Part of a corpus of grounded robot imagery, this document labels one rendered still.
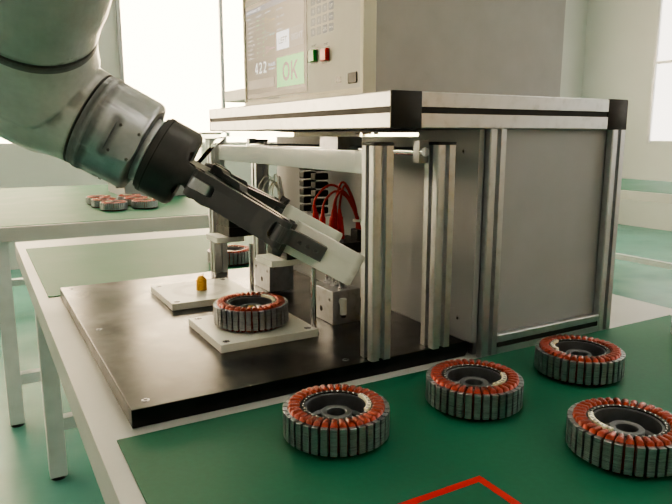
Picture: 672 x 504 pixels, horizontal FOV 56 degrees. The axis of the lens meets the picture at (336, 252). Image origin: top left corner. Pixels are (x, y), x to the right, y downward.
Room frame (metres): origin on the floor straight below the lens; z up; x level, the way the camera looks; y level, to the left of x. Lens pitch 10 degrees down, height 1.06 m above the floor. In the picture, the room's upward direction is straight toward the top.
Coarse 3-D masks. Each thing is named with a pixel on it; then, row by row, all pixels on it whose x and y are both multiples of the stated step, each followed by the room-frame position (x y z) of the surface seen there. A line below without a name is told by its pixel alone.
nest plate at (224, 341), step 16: (192, 320) 0.93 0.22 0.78; (208, 320) 0.93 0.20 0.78; (288, 320) 0.93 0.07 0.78; (208, 336) 0.86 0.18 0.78; (224, 336) 0.85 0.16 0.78; (240, 336) 0.85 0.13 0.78; (256, 336) 0.85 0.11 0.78; (272, 336) 0.86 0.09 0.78; (288, 336) 0.87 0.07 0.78; (304, 336) 0.88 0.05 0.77; (224, 352) 0.82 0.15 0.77
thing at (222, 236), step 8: (216, 224) 1.18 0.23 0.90; (224, 224) 1.14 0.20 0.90; (232, 224) 1.13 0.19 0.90; (224, 232) 1.14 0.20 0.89; (232, 232) 1.12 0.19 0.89; (240, 232) 1.13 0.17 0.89; (248, 232) 1.14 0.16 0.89; (216, 240) 1.12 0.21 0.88; (224, 240) 1.12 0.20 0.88; (232, 240) 1.13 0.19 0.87; (240, 240) 1.14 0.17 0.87
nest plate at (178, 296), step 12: (156, 288) 1.14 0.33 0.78; (168, 288) 1.14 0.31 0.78; (180, 288) 1.14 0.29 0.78; (192, 288) 1.14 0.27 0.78; (216, 288) 1.14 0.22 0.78; (228, 288) 1.14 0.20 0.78; (240, 288) 1.14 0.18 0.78; (168, 300) 1.05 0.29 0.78; (180, 300) 1.05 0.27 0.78; (192, 300) 1.05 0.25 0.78; (204, 300) 1.05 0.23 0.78
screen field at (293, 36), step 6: (300, 24) 1.05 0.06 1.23; (288, 30) 1.09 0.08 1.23; (294, 30) 1.07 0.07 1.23; (300, 30) 1.05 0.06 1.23; (276, 36) 1.13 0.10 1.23; (282, 36) 1.11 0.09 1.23; (288, 36) 1.09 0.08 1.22; (294, 36) 1.07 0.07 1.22; (300, 36) 1.05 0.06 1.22; (282, 42) 1.11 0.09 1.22; (288, 42) 1.09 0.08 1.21; (294, 42) 1.07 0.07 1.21; (300, 42) 1.05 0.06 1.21; (282, 48) 1.11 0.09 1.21
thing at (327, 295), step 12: (324, 288) 0.97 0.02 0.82; (336, 288) 0.97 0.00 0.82; (348, 288) 0.97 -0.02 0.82; (324, 300) 0.97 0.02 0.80; (336, 300) 0.95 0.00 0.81; (348, 300) 0.96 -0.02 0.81; (324, 312) 0.97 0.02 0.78; (336, 312) 0.95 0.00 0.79; (348, 312) 0.96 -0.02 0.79; (336, 324) 0.95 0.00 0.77
